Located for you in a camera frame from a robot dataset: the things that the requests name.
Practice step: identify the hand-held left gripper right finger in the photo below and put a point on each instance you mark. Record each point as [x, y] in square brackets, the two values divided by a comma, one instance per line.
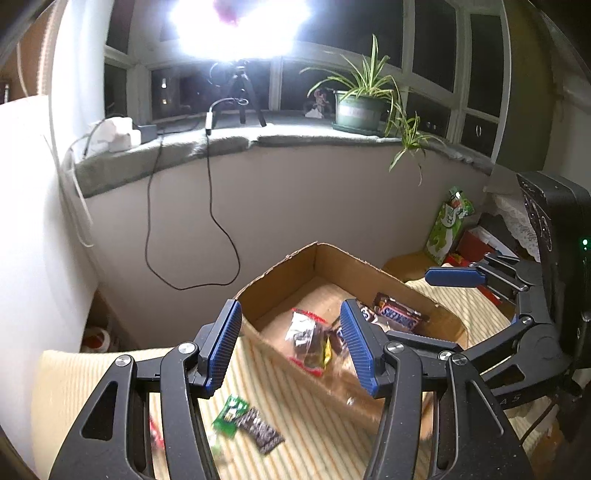
[362, 350]

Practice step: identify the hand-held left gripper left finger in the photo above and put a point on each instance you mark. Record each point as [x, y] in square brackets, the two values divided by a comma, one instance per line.
[224, 350]

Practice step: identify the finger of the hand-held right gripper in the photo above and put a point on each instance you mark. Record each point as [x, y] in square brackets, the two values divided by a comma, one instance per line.
[429, 340]
[455, 277]

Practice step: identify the brown chocolate bar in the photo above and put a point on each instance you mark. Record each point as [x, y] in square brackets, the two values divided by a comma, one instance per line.
[399, 314]
[367, 315]

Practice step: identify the clear bag of dried fruit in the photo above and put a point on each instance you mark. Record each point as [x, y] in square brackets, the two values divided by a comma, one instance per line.
[302, 334]

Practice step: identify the cardboard box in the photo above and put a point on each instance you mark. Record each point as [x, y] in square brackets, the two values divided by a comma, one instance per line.
[277, 286]

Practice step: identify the dark red bag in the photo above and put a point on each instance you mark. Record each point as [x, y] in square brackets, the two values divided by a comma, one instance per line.
[471, 247]

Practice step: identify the green printed bag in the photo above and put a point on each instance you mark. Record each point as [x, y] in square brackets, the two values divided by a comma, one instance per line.
[443, 230]

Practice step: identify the green snack packet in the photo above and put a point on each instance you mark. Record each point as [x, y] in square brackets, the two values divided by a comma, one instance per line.
[229, 410]

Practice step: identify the white lace cloth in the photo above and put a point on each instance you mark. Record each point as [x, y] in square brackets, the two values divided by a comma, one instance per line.
[510, 217]

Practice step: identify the dark patterned snack packet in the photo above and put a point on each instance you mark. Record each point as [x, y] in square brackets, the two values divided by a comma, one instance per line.
[261, 429]

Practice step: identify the yellow striped tablecloth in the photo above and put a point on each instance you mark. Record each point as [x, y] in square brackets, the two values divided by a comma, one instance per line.
[300, 415]

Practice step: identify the red and black snack packet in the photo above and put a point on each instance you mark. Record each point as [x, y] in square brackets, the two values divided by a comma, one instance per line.
[156, 431]

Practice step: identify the potted spider plant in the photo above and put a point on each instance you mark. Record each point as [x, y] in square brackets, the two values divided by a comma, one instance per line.
[358, 110]

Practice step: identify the grey windowsill cover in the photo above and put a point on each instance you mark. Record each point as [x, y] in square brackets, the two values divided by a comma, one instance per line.
[138, 161]

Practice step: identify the small figurine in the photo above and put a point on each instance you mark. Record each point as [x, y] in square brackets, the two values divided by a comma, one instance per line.
[318, 104]

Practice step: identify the white cabinet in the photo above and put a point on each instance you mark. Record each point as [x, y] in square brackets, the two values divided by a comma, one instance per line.
[37, 230]

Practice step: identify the dark power adapter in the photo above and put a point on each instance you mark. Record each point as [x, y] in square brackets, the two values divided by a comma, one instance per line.
[147, 132]

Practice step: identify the white power adapters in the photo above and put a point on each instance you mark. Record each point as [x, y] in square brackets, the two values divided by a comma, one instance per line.
[115, 136]

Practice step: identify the black tripod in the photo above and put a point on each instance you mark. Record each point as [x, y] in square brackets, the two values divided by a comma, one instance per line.
[244, 87]

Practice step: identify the brown wooden door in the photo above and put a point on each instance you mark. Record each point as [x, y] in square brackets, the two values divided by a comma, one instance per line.
[27, 64]

